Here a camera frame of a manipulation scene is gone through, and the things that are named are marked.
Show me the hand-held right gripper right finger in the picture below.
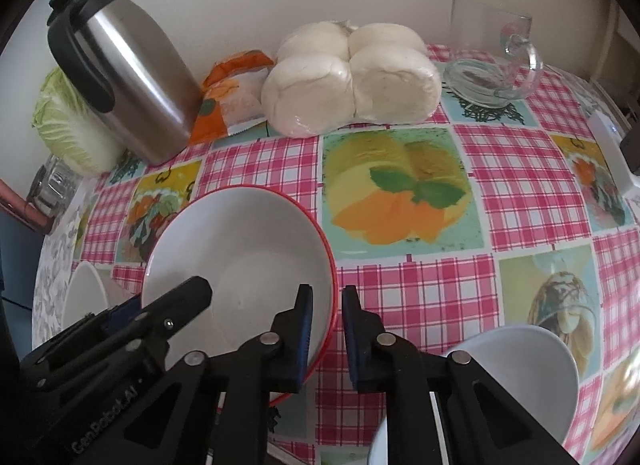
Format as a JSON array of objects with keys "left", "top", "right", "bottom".
[{"left": 342, "top": 286, "right": 576, "bottom": 465}]

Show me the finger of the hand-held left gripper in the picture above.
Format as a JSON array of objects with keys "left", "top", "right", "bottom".
[
  {"left": 132, "top": 275, "right": 214, "bottom": 346},
  {"left": 102, "top": 295, "right": 146, "bottom": 333}
]

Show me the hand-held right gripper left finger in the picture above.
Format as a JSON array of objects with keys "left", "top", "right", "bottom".
[{"left": 115, "top": 284, "right": 314, "bottom": 465}]

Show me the small white cup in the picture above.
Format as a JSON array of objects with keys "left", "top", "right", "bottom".
[{"left": 62, "top": 262, "right": 112, "bottom": 346}]

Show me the strawberry print bowl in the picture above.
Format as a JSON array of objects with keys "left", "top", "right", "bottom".
[{"left": 141, "top": 185, "right": 337, "bottom": 406}]

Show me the clear glass jar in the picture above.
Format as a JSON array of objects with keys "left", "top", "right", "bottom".
[{"left": 30, "top": 155, "right": 81, "bottom": 233}]

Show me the red chair back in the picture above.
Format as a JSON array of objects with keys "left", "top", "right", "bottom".
[{"left": 0, "top": 181, "right": 56, "bottom": 235}]

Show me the napa cabbage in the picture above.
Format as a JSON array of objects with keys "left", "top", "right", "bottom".
[{"left": 32, "top": 67, "right": 126, "bottom": 174}]

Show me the orange snack packet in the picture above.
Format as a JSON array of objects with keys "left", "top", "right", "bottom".
[{"left": 192, "top": 49, "right": 276, "bottom": 146}]

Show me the stainless steel thermos jug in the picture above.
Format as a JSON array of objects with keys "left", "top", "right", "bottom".
[{"left": 47, "top": 0, "right": 202, "bottom": 166}]

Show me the bag of white steamed buns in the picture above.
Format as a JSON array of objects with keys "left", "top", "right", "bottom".
[{"left": 261, "top": 20, "right": 443, "bottom": 137}]

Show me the clear glass mug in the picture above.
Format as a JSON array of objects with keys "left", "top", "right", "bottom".
[{"left": 444, "top": 0, "right": 544, "bottom": 110}]

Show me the white power strip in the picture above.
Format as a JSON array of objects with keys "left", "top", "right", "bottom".
[{"left": 587, "top": 112, "right": 640, "bottom": 200}]

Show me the black charger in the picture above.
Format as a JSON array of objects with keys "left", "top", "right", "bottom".
[{"left": 619, "top": 132, "right": 640, "bottom": 176}]

